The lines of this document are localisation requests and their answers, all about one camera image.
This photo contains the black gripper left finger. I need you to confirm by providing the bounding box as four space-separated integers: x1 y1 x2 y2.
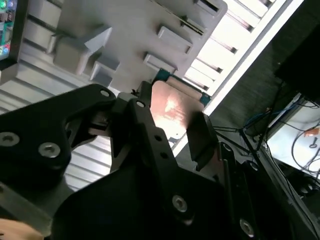
0 81 196 226

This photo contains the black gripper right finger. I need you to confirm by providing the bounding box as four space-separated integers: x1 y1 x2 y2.
187 112 268 240

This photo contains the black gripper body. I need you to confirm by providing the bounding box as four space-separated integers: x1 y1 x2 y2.
53 159 241 240

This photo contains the silver CPU green board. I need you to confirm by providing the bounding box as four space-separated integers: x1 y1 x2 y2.
149 68 211 132

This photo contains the person's bare hand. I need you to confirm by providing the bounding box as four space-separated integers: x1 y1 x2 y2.
0 218 45 240

